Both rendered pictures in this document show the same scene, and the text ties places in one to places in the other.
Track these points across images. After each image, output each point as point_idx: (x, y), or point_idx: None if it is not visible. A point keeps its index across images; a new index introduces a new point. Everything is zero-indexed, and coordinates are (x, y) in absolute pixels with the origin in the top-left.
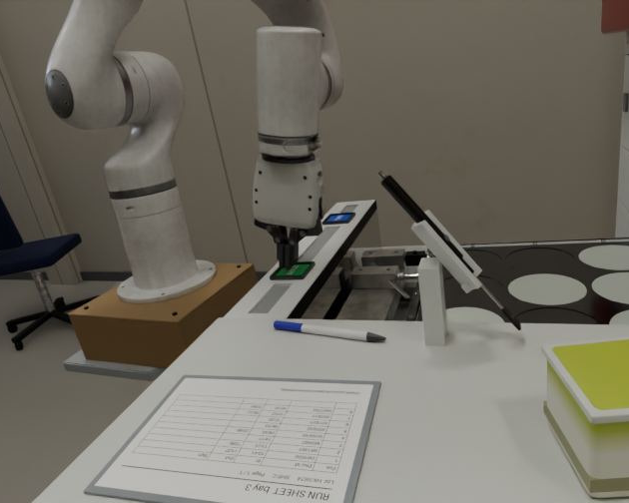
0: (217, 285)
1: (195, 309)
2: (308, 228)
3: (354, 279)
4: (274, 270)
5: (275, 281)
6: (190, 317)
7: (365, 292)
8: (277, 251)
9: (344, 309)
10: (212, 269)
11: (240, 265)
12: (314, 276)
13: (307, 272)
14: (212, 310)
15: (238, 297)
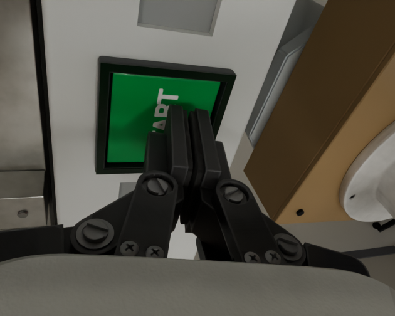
0: (341, 147)
1: (394, 48)
2: (19, 258)
3: (33, 185)
4: (227, 134)
5: (212, 52)
6: None
7: None
8: (226, 160)
9: (23, 78)
10: (350, 193)
11: (298, 213)
12: (60, 76)
13: (97, 99)
14: (342, 83)
15: (288, 146)
